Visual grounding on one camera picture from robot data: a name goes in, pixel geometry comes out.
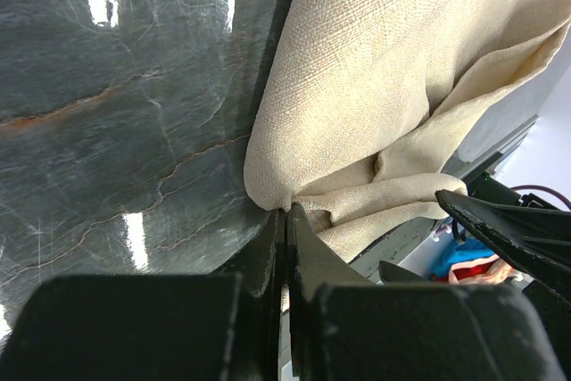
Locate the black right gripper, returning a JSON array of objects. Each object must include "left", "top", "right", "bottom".
[{"left": 435, "top": 171, "right": 570, "bottom": 302}]

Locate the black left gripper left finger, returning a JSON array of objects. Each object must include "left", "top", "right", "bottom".
[{"left": 216, "top": 211, "right": 286, "bottom": 380}]

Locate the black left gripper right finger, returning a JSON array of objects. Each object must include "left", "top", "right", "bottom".
[{"left": 285, "top": 203, "right": 374, "bottom": 380}]

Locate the beige cloth napkin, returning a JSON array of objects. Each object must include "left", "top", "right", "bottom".
[{"left": 244, "top": 0, "right": 570, "bottom": 261}]

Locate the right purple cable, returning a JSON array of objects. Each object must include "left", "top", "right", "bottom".
[{"left": 508, "top": 183, "right": 571, "bottom": 212}]

